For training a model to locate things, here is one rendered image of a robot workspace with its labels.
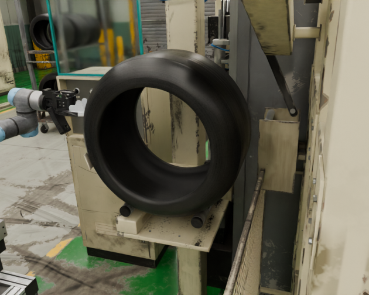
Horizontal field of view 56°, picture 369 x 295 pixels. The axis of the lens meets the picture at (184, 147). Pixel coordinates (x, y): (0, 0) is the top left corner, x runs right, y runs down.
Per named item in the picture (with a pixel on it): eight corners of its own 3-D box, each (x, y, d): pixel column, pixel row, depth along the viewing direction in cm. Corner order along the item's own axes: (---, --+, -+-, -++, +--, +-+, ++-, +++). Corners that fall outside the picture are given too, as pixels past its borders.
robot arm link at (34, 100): (30, 112, 135) (44, 106, 142) (40, 113, 134) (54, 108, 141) (28, 92, 132) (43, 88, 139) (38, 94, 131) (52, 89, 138)
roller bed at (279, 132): (261, 170, 161) (265, 106, 150) (294, 173, 156) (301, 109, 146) (256, 189, 143) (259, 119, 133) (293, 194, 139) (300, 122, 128)
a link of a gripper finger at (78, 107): (88, 103, 126) (66, 99, 128) (89, 118, 128) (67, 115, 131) (93, 100, 129) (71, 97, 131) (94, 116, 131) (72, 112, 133)
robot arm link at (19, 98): (21, 105, 145) (19, 84, 142) (44, 108, 142) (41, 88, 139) (7, 110, 138) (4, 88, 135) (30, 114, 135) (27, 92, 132)
